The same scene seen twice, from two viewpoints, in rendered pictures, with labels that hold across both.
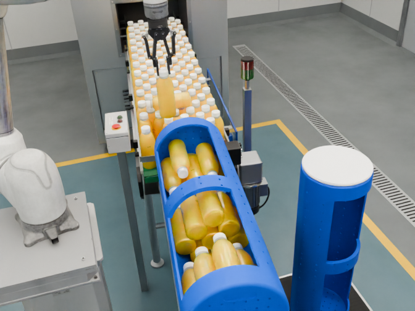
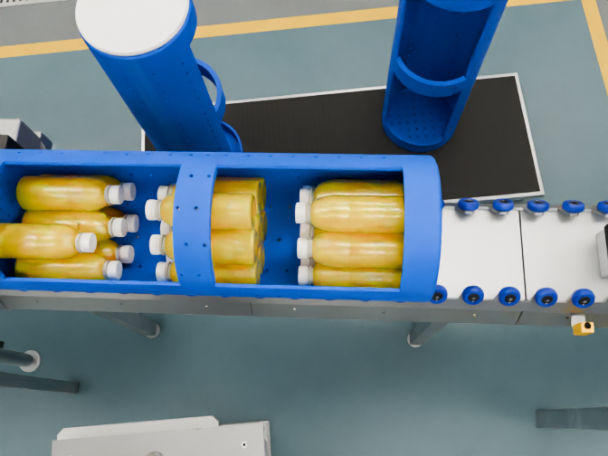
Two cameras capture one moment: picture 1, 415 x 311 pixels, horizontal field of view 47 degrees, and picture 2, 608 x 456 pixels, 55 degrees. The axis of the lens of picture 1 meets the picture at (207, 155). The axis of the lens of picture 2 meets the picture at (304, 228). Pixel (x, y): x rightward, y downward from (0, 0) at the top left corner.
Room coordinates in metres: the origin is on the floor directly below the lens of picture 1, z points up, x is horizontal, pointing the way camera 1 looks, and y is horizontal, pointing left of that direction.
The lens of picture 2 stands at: (0.92, 0.33, 2.19)
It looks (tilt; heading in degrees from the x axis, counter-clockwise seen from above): 72 degrees down; 290
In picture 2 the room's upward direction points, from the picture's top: 10 degrees counter-clockwise
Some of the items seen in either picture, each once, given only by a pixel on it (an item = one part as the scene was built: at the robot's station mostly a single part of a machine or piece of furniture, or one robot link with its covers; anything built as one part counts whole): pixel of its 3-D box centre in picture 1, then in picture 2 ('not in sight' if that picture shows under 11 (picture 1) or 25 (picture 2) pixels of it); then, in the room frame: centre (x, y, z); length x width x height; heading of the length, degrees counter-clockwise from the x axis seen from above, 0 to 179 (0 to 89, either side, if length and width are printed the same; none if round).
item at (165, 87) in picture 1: (165, 95); not in sight; (1.80, 0.16, 1.26); 0.07 x 0.07 x 0.19
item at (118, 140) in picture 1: (117, 131); not in sight; (1.89, 0.40, 1.05); 0.20 x 0.10 x 0.10; 9
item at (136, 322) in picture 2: not in sight; (124, 317); (1.65, 0.14, 0.31); 0.06 x 0.06 x 0.63; 9
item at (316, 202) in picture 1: (326, 245); (178, 100); (1.56, -0.52, 0.59); 0.28 x 0.28 x 0.88
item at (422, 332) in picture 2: not in sight; (427, 327); (0.68, 0.00, 0.31); 0.06 x 0.06 x 0.63; 9
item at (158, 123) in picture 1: (161, 132); not in sight; (1.96, 0.21, 0.99); 0.07 x 0.07 x 0.19
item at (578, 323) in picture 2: not in sight; (582, 315); (0.44, 0.02, 0.92); 0.08 x 0.03 x 0.05; 99
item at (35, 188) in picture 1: (33, 182); not in sight; (1.26, 0.57, 1.24); 0.18 x 0.16 x 0.22; 51
